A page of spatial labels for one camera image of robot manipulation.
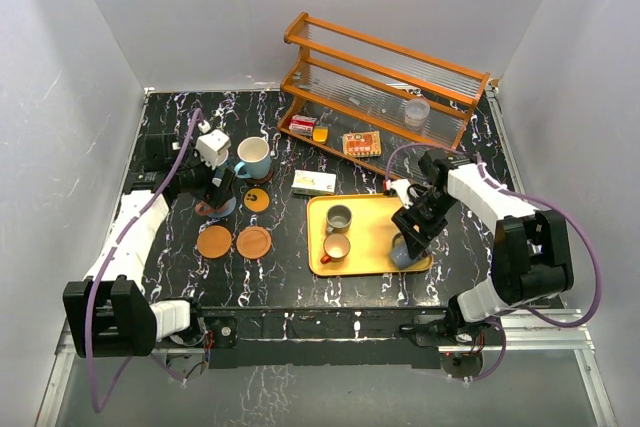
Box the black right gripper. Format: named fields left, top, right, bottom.
left=392, top=190, right=458, bottom=258

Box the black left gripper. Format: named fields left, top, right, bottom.
left=172, top=141, right=234, bottom=209

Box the blue paper coaster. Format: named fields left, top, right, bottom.
left=203, top=196, right=237, bottom=218

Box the pink grey mug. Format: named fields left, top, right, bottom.
left=194, top=201, right=219, bottom=218

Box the grey blue speckled mug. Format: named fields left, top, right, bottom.
left=389, top=233, right=418, bottom=270

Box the orange black paper coaster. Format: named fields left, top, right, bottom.
left=243, top=187, right=271, bottom=214

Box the large blue mug front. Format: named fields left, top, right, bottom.
left=234, top=137, right=271, bottom=180

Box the dark walnut coaster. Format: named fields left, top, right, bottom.
left=245, top=165, right=274, bottom=186

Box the plain orange wooden coaster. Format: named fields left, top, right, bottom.
left=196, top=225, right=232, bottom=259

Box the light wooden ridged coaster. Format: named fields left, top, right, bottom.
left=236, top=226, right=272, bottom=260

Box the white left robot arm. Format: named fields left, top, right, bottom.
left=63, top=130, right=235, bottom=357

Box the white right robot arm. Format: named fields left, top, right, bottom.
left=384, top=148, right=574, bottom=344

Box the small grey green cup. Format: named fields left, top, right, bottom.
left=325, top=205, right=352, bottom=235

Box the small red orange cup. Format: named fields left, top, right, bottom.
left=320, top=233, right=351, bottom=264

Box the clear plastic cup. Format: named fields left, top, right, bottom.
left=404, top=98, right=431, bottom=131

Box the yellow serving tray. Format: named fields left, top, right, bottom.
left=305, top=191, right=435, bottom=278

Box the white yellow carton box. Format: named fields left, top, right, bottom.
left=291, top=170, right=337, bottom=196

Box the red white small box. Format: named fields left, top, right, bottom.
left=288, top=115, right=317, bottom=137

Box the orange snack package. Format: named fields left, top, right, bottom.
left=342, top=131, right=382, bottom=158

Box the orange yellow small packet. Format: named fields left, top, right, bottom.
left=312, top=126, right=329, bottom=144

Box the orange wooden shelf rack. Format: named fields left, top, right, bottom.
left=278, top=12, right=490, bottom=178

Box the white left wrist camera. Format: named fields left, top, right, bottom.
left=195, top=130, right=231, bottom=170

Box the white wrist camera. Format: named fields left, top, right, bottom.
left=195, top=130, right=231, bottom=170
left=383, top=179, right=418, bottom=209

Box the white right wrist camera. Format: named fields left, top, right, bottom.
left=383, top=179, right=418, bottom=209

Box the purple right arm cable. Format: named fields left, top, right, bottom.
left=387, top=142, right=604, bottom=383

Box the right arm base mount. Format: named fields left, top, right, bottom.
left=399, top=298, right=507, bottom=363

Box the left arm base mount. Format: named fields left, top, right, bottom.
left=156, top=310, right=238, bottom=369

